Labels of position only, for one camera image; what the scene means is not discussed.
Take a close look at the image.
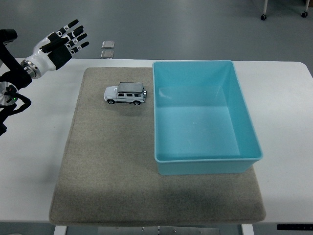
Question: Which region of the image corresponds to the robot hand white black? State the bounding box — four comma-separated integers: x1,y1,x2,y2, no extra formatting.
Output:
23,19,90,72

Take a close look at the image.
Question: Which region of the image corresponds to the white toy car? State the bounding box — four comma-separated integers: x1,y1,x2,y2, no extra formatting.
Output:
103,82,148,106

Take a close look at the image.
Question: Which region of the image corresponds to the blue plastic box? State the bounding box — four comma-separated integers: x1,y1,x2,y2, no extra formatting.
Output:
152,60,264,176

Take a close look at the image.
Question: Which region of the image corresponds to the beige felt mat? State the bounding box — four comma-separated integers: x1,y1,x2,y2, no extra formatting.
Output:
48,67,267,224

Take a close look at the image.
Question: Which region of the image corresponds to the grey metal plate with screws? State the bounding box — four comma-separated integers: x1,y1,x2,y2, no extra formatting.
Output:
97,226,221,235

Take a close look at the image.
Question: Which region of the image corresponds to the white cart leg with caster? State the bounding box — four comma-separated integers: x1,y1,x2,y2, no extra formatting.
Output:
301,0,311,19
260,0,269,21

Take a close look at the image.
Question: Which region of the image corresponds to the black table control panel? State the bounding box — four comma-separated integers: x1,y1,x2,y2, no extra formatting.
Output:
276,224,313,231

